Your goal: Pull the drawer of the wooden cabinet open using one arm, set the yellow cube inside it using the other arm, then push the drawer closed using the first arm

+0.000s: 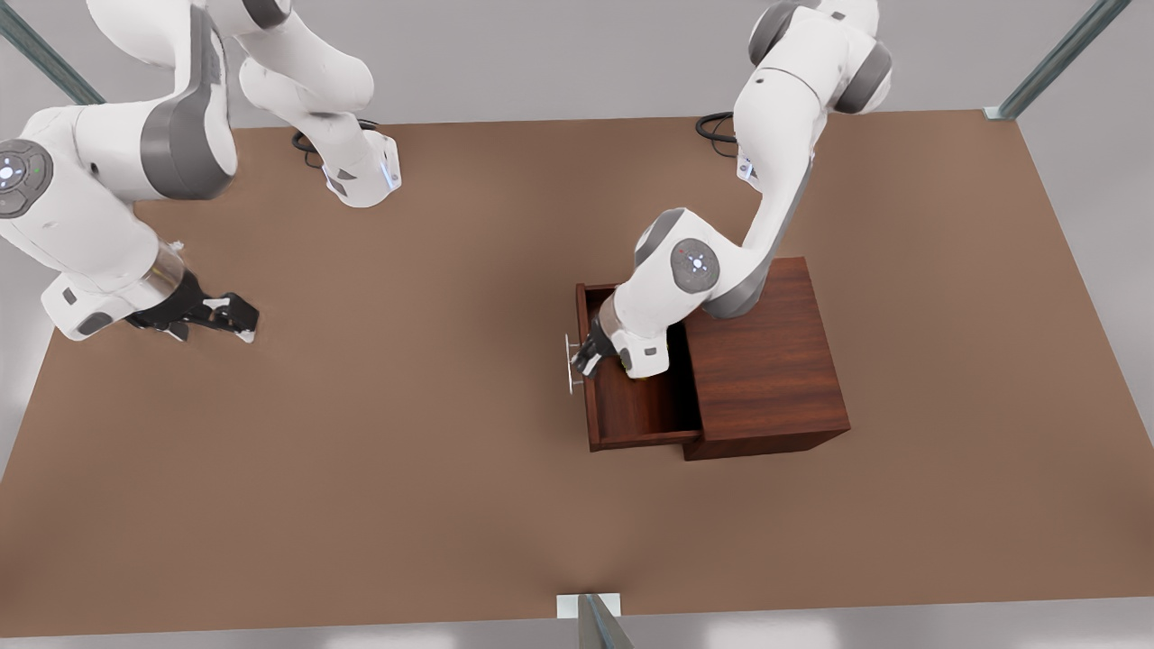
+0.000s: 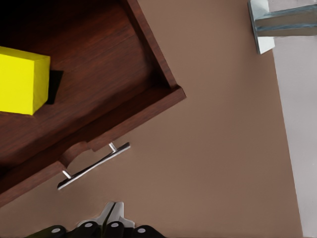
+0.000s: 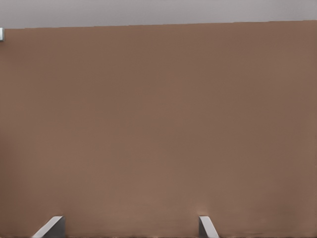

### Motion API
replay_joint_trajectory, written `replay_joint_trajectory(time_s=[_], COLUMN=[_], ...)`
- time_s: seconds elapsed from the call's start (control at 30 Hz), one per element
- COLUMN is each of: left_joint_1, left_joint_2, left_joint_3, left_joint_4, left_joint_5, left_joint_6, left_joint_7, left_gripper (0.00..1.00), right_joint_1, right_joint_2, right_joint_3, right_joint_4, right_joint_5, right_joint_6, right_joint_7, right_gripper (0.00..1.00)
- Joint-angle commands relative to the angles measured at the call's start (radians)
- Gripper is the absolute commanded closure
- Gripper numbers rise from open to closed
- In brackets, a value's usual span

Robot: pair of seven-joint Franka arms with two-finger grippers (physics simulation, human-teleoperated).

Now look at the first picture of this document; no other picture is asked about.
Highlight silver frame post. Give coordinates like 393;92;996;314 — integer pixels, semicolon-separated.
556;592;637;649
0;0;106;108
983;0;1133;122

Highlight dark wooden drawer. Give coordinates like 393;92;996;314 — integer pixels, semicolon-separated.
564;282;705;452

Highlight black cable loop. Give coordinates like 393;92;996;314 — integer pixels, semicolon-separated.
695;112;742;160
291;117;381;170

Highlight dark wooden cabinet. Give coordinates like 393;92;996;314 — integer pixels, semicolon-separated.
679;256;852;462

